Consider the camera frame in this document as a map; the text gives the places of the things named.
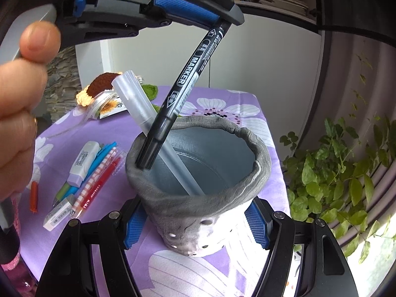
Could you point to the translucent white pen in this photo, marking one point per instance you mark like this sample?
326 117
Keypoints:
133 99

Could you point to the stack of papers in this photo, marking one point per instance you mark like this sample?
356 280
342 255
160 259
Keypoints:
62 77

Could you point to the black marker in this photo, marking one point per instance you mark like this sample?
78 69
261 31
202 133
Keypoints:
185 77

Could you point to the red white striped pen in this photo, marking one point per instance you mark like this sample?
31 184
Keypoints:
96 178

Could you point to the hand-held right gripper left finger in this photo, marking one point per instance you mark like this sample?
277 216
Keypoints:
133 227

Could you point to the green leafy plant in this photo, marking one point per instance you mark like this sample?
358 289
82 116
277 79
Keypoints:
324 167

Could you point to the clear printed ribbon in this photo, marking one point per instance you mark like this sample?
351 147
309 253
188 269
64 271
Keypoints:
99 102

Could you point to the blue pen with green grip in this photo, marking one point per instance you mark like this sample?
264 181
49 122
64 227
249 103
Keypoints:
63 188

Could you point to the white cabinet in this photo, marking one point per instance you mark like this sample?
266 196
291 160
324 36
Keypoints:
92 65

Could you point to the orange red crayon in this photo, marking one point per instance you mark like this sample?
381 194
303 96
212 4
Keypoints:
34 198

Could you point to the white lilac correction tape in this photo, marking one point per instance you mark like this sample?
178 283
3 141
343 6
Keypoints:
83 161

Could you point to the white eraser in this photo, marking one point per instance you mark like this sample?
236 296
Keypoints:
57 215

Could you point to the red clear pen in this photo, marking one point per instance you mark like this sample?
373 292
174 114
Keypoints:
116 164

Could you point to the purple floral tablecloth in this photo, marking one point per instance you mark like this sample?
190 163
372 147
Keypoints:
108 136

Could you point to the person's left hand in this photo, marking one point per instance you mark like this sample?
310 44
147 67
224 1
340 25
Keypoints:
18 105

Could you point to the crochet sunflower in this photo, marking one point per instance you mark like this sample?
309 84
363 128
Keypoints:
102 82

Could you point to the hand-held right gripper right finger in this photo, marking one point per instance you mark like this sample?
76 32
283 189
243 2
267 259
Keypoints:
256 227

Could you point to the white sunflower gift card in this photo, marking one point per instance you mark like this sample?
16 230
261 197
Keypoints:
117 107

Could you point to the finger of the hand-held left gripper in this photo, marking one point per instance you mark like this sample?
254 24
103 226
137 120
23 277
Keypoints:
185 9
222 3

